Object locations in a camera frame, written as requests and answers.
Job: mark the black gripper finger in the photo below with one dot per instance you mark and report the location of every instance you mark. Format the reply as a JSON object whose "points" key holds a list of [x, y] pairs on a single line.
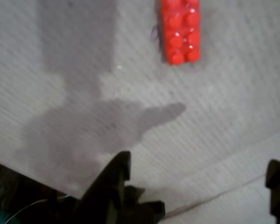
{"points": [[112, 186], [278, 186]]}

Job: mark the red lego block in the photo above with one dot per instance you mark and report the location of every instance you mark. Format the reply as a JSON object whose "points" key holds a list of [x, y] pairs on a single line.
{"points": [[182, 32]]}

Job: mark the brown cardboard sheet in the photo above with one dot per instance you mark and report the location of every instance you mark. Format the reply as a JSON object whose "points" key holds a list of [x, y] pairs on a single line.
{"points": [[200, 112]]}

